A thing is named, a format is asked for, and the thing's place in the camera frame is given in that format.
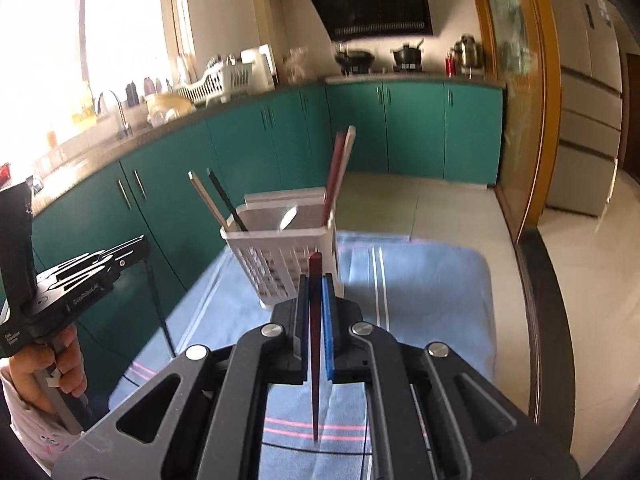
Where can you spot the dark bottle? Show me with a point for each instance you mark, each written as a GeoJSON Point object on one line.
{"type": "Point", "coordinates": [132, 95]}

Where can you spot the person's left hand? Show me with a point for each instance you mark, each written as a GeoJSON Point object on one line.
{"type": "Point", "coordinates": [30, 375]}

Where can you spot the wooden framed glass door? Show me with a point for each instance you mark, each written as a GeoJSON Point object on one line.
{"type": "Point", "coordinates": [510, 85]}

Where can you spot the silver refrigerator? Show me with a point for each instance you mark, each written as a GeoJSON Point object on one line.
{"type": "Point", "coordinates": [585, 110]}

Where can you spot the kitchen window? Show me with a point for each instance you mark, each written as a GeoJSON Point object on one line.
{"type": "Point", "coordinates": [100, 35]}

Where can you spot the metal spoon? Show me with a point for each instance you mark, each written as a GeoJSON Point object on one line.
{"type": "Point", "coordinates": [288, 219]}

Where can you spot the grey kitchen countertop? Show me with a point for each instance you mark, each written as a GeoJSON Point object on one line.
{"type": "Point", "coordinates": [415, 80]}

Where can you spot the pale bowl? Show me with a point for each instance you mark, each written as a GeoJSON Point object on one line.
{"type": "Point", "coordinates": [165, 107]}

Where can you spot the black range hood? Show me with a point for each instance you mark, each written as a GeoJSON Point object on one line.
{"type": "Point", "coordinates": [375, 5]}

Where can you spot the black chopstick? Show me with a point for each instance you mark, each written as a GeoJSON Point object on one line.
{"type": "Point", "coordinates": [226, 199]}

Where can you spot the steel kettle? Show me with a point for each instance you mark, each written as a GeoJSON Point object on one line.
{"type": "Point", "coordinates": [470, 55]}

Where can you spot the black wok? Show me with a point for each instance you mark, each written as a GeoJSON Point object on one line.
{"type": "Point", "coordinates": [356, 59]}

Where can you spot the red bottle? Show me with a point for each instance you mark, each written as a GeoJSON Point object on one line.
{"type": "Point", "coordinates": [450, 65]}

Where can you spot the gas stove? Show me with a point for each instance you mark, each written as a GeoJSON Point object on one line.
{"type": "Point", "coordinates": [380, 73]}

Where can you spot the white plastic utensil holder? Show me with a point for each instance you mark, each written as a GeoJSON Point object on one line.
{"type": "Point", "coordinates": [280, 255]}

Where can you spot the blue striped cloth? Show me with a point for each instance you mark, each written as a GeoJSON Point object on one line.
{"type": "Point", "coordinates": [430, 300]}

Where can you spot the dark red chopstick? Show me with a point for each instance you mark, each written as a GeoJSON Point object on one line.
{"type": "Point", "coordinates": [334, 175]}
{"type": "Point", "coordinates": [315, 320]}

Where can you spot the white kitchen appliance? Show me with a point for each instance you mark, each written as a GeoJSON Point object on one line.
{"type": "Point", "coordinates": [257, 67]}

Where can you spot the yellow bottle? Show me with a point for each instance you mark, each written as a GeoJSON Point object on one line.
{"type": "Point", "coordinates": [84, 107]}

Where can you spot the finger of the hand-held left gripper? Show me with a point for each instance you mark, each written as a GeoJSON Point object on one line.
{"type": "Point", "coordinates": [125, 250]}
{"type": "Point", "coordinates": [132, 266]}

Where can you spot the black cooking pot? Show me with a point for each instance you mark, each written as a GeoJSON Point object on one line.
{"type": "Point", "coordinates": [406, 56]}

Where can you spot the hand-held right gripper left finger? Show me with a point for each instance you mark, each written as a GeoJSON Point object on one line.
{"type": "Point", "coordinates": [303, 330]}

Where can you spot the pinkish bottle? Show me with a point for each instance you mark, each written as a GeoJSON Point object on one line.
{"type": "Point", "coordinates": [149, 87]}

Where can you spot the teal lower cabinets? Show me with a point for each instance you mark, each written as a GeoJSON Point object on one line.
{"type": "Point", "coordinates": [250, 145]}

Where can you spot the metal faucet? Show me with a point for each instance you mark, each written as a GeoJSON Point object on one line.
{"type": "Point", "coordinates": [120, 115]}

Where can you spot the person's left forearm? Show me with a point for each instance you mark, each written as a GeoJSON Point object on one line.
{"type": "Point", "coordinates": [30, 435]}

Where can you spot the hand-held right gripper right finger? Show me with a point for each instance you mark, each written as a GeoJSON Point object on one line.
{"type": "Point", "coordinates": [328, 330]}

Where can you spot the white dish rack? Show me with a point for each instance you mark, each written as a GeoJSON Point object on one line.
{"type": "Point", "coordinates": [215, 85]}

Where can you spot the clear plastic bag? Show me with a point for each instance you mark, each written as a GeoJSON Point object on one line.
{"type": "Point", "coordinates": [295, 65]}

